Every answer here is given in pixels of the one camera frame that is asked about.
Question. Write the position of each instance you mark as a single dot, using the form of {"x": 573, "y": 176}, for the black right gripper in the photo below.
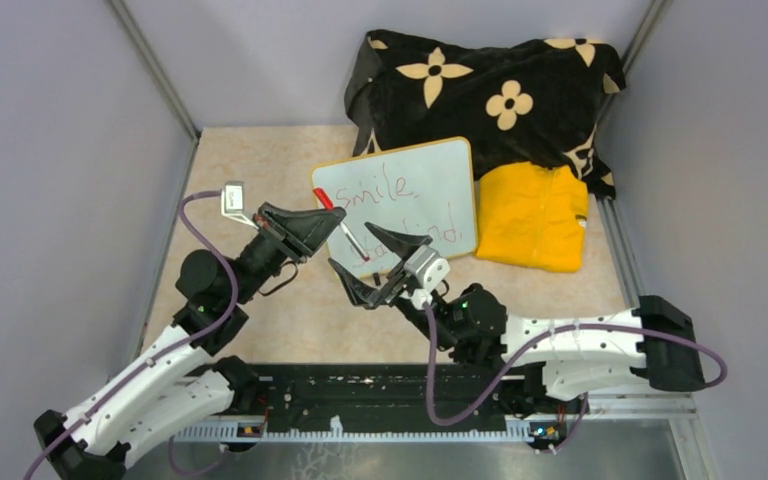
{"x": 401, "y": 283}

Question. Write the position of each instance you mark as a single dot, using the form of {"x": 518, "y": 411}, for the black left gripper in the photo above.
{"x": 297, "y": 232}

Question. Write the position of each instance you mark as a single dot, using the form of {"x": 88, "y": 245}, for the red capped marker pen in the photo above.
{"x": 353, "y": 241}

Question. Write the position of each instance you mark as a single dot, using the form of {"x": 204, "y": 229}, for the whiteboard with yellow rim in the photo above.
{"x": 426, "y": 189}

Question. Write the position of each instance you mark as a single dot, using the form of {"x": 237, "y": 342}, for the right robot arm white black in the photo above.
{"x": 652, "y": 342}

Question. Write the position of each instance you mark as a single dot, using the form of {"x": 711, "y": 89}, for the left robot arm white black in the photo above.
{"x": 179, "y": 381}

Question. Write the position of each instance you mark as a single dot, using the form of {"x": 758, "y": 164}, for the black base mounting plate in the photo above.
{"x": 382, "y": 399}

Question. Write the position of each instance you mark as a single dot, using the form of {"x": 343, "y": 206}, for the folded yellow garment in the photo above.
{"x": 532, "y": 217}

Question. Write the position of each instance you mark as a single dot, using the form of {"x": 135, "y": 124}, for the black blanket with beige flowers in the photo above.
{"x": 535, "y": 102}

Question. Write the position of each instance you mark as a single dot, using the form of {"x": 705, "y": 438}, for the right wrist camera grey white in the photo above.
{"x": 427, "y": 267}

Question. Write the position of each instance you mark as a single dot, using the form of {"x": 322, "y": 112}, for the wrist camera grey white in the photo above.
{"x": 233, "y": 199}
{"x": 427, "y": 267}

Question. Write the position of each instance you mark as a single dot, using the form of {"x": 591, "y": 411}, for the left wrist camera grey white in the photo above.
{"x": 233, "y": 199}

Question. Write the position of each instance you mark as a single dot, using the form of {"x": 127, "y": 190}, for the aluminium side rail right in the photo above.
{"x": 623, "y": 257}

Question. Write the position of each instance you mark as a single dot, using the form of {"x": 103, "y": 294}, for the aluminium corner post left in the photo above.
{"x": 153, "y": 66}

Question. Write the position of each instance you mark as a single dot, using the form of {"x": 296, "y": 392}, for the aluminium corner post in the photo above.
{"x": 650, "y": 21}
{"x": 153, "y": 66}

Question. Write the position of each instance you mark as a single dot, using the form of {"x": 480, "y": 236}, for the aluminium frame rail front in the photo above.
{"x": 538, "y": 430}

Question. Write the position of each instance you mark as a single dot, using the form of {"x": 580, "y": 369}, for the aluminium corner post right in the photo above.
{"x": 650, "y": 21}

